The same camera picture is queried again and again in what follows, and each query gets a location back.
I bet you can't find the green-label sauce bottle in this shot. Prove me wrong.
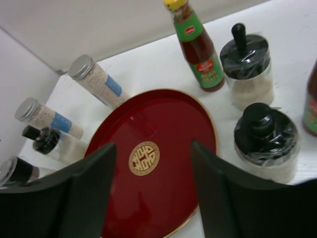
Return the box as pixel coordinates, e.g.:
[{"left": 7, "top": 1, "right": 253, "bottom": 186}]
[
  {"left": 303, "top": 62, "right": 317, "bottom": 137},
  {"left": 163, "top": 0, "right": 224, "bottom": 92}
]

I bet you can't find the white bead jar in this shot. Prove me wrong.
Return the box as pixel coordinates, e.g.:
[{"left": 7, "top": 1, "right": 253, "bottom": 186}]
[
  {"left": 15, "top": 97, "right": 83, "bottom": 139},
  {"left": 68, "top": 55, "right": 130, "bottom": 109}
]

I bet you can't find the black-lid seasoning jar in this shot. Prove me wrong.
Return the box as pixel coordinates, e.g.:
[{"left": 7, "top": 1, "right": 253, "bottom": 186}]
[
  {"left": 220, "top": 23, "right": 274, "bottom": 111},
  {"left": 234, "top": 103, "right": 300, "bottom": 184}
]

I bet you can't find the red round tray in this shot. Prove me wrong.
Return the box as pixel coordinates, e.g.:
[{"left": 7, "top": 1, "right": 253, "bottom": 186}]
[{"left": 86, "top": 89, "right": 218, "bottom": 238}]

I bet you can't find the small black-capped powder bottle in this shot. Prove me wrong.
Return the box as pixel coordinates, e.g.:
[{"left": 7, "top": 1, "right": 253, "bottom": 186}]
[{"left": 22, "top": 125, "right": 88, "bottom": 165}]

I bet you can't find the left green-label sauce bottle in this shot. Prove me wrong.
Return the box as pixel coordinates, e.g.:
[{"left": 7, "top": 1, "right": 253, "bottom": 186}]
[{"left": 163, "top": 0, "right": 224, "bottom": 92}]

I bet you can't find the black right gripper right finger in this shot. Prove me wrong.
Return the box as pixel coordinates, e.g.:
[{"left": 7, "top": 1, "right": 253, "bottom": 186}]
[{"left": 191, "top": 140, "right": 317, "bottom": 238}]

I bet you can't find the right green-label sauce bottle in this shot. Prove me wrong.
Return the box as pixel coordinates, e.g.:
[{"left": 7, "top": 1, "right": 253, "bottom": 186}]
[{"left": 303, "top": 62, "right": 317, "bottom": 137}]

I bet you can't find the near black-lid seasoning jar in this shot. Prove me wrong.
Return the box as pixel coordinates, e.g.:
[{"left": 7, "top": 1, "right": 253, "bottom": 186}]
[{"left": 234, "top": 103, "right": 300, "bottom": 184}]

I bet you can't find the far black-lid seasoning jar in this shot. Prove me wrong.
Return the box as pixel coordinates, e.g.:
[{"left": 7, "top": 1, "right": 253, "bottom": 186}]
[{"left": 220, "top": 23, "right": 274, "bottom": 111}]

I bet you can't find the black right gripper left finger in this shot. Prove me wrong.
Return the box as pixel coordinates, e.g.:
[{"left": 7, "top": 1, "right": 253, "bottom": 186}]
[{"left": 0, "top": 142, "right": 117, "bottom": 238}]

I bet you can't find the black-top grinder bottle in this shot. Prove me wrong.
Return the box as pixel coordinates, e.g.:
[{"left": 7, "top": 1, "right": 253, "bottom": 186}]
[{"left": 0, "top": 156, "right": 55, "bottom": 189}]

